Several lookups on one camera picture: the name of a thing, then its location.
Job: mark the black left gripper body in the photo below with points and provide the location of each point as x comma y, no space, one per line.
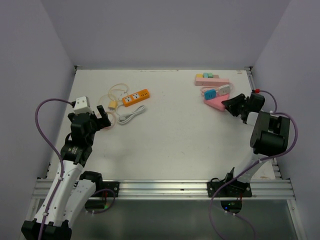
96,124

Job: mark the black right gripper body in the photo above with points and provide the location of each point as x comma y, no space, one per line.
236,106

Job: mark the white square adapter plug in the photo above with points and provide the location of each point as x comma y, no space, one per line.
224,90

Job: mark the pink triangular power strip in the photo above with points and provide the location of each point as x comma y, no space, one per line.
216,102

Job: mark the blue square adapter plug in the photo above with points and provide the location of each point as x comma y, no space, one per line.
210,94

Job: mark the orange power strip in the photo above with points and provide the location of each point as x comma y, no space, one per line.
135,97

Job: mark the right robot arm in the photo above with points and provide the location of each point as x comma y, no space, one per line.
237,172

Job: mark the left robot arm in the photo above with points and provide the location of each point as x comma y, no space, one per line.
72,186

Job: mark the long pink power strip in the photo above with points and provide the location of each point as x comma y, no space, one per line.
211,82

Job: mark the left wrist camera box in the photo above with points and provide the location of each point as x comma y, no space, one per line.
82,106

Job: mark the aluminium right side rail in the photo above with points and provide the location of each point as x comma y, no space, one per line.
269,140

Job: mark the aluminium rail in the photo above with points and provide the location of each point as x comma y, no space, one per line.
197,190
269,140

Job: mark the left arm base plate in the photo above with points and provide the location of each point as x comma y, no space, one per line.
107,189

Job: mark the aluminium front rail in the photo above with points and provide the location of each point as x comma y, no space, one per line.
197,190

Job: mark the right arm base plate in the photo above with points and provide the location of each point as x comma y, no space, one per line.
233,190

